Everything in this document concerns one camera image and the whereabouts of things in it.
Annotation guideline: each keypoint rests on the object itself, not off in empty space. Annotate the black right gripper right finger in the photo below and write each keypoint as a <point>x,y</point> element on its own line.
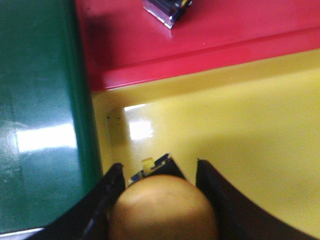
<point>239,218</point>

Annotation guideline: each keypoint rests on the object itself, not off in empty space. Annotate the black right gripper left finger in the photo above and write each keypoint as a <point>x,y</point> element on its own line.
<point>88,219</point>

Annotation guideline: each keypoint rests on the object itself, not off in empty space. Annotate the yellow mushroom push button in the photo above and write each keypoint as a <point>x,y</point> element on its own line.
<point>160,204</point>

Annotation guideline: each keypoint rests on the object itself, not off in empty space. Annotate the red mushroom push button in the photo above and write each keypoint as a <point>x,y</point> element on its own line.
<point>168,12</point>

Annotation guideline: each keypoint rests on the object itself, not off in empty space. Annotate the green conveyor belt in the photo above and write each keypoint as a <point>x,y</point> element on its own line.
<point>49,156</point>

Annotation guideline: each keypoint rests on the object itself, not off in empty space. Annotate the yellow plastic tray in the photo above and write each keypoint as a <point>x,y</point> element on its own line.
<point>257,123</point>

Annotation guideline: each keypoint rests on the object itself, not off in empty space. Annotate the red plastic tray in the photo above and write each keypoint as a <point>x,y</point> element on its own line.
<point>126,45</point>

